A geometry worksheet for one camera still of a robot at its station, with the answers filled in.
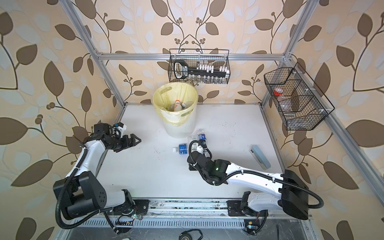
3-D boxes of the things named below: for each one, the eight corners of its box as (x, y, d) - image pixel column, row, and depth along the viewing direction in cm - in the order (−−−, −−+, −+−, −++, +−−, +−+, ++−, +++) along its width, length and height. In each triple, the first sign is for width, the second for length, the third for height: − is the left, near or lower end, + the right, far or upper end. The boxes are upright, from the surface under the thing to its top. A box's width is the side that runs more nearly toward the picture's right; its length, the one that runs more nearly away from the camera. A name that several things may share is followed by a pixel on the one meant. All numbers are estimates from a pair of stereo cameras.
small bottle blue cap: (200, 141, 99) (200, 138, 96) (196, 132, 104) (196, 129, 101) (206, 139, 100) (206, 136, 97) (202, 131, 105) (202, 127, 102)
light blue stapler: (262, 171, 88) (266, 167, 84) (249, 151, 97) (251, 146, 93) (268, 169, 89) (271, 165, 85) (254, 149, 98) (256, 144, 94)
